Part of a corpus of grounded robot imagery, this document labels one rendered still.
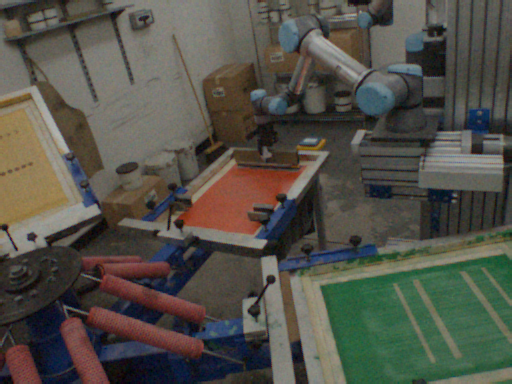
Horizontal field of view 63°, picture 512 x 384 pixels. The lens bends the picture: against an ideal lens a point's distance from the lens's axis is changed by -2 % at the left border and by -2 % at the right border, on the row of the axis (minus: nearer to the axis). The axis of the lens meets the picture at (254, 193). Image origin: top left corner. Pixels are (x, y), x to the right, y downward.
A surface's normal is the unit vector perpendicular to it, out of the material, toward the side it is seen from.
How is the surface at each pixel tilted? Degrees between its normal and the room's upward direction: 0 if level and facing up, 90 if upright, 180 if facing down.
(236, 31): 90
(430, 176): 90
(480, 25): 90
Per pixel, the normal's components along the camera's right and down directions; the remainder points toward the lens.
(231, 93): -0.37, 0.51
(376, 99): -0.67, 0.51
